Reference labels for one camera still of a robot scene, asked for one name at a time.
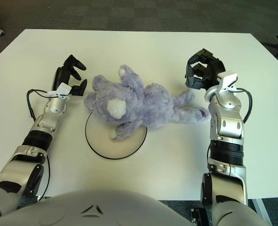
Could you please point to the purple plush bunny doll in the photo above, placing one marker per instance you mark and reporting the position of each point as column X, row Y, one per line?
column 134, row 103

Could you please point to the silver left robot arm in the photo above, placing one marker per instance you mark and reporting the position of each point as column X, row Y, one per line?
column 40, row 127

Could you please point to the silver bracket under table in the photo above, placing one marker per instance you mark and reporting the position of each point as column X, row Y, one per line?
column 41, row 198

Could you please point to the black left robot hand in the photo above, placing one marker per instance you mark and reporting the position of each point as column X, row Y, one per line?
column 65, row 74

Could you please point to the white plate with black rim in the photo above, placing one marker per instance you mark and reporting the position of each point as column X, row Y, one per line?
column 120, row 148

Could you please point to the white table leg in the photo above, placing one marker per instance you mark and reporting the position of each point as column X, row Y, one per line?
column 258, row 209

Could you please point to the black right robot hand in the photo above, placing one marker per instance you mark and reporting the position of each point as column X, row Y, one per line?
column 204, row 70

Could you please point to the grey robot torso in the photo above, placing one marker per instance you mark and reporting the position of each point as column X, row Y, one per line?
column 94, row 209

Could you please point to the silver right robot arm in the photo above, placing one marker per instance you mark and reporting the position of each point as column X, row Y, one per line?
column 225, row 131

